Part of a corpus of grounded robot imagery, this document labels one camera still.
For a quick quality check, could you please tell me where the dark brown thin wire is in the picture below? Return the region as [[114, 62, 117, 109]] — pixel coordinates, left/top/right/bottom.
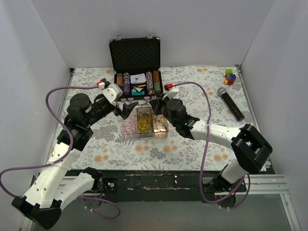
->
[[153, 113, 169, 133]]

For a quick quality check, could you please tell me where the pink thin wire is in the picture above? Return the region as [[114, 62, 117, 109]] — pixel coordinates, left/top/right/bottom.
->
[[121, 113, 137, 135]]

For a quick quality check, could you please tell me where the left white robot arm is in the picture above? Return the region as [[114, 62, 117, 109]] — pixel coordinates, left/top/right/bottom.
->
[[12, 93, 137, 230]]

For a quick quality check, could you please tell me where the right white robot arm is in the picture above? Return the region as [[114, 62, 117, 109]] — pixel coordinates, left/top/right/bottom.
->
[[150, 98, 273, 192]]

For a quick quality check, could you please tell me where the teal card box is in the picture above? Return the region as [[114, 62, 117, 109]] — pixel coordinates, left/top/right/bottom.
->
[[131, 88, 145, 96]]

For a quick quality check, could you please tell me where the clear plastic organizer box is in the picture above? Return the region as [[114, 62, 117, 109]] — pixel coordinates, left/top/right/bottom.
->
[[121, 105, 169, 140]]

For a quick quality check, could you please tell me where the orange green chip row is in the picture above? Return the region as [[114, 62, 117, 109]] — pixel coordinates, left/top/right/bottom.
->
[[153, 71, 161, 94]]

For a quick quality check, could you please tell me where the white playing card deck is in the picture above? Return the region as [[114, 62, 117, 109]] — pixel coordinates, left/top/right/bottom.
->
[[130, 73, 146, 84]]

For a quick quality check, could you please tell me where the purple poker chip row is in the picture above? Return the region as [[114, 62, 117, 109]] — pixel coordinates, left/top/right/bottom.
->
[[123, 72, 130, 96]]

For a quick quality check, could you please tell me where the grey poker chip row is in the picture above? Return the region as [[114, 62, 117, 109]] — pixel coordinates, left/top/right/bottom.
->
[[146, 71, 154, 95]]

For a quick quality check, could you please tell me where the orange poker chip row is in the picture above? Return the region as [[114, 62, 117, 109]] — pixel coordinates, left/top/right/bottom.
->
[[116, 73, 123, 85]]

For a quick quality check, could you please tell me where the black poker chip case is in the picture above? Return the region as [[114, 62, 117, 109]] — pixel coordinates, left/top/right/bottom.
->
[[109, 35, 163, 101]]

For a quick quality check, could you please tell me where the floral table mat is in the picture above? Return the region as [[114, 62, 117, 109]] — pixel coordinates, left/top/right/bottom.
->
[[71, 66, 256, 171]]

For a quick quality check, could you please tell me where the black handheld microphone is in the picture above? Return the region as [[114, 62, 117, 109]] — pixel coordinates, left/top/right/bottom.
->
[[218, 87, 244, 121]]

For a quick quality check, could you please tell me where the colourful toy block train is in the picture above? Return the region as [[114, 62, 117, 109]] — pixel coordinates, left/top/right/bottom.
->
[[223, 69, 236, 86]]

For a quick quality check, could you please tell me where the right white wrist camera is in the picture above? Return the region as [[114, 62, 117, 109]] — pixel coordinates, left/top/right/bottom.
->
[[163, 83, 179, 100]]

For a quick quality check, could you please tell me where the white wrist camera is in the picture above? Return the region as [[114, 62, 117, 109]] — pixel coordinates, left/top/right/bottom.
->
[[102, 83, 123, 106], [163, 83, 179, 100]]

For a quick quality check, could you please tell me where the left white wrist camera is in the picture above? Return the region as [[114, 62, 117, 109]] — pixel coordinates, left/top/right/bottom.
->
[[102, 83, 123, 106]]

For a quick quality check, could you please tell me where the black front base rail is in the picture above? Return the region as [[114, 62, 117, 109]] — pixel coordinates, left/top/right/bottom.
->
[[43, 169, 236, 203]]

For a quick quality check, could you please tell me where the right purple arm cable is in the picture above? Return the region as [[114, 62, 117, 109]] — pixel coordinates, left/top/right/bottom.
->
[[168, 81, 251, 210]]

